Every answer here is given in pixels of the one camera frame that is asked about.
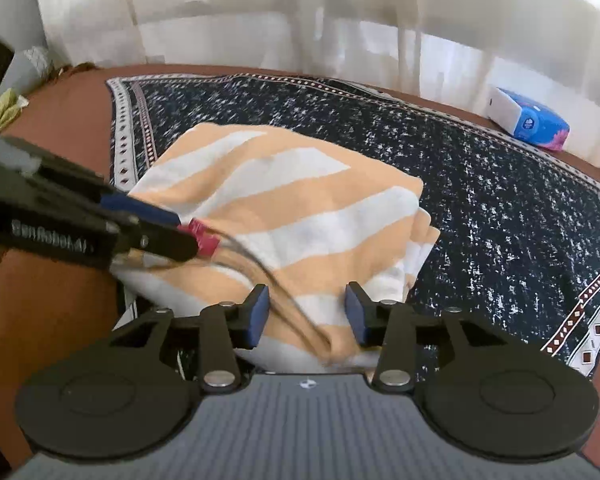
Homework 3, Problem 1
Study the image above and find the light green cloth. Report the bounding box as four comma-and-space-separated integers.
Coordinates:
0, 87, 30, 132

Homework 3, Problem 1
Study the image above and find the orange white striped shirt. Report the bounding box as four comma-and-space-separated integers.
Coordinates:
112, 122, 441, 376

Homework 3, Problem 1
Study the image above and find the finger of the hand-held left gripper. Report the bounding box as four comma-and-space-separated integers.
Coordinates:
99, 194, 182, 227
107, 217, 202, 264

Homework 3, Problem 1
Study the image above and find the blue tissue pack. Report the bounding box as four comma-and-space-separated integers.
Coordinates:
487, 86, 571, 152

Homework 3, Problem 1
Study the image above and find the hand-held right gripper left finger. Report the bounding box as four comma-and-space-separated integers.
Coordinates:
70, 284, 270, 392

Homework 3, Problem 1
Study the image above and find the grey bolster pillow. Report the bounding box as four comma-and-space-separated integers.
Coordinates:
0, 46, 56, 106

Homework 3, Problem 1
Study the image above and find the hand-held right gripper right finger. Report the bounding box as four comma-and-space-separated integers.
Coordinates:
344, 281, 551, 390

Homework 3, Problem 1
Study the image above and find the white sheer curtain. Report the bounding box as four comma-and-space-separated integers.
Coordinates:
32, 0, 600, 126

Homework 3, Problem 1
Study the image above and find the dark blue patterned mat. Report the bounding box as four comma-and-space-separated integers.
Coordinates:
105, 74, 600, 378

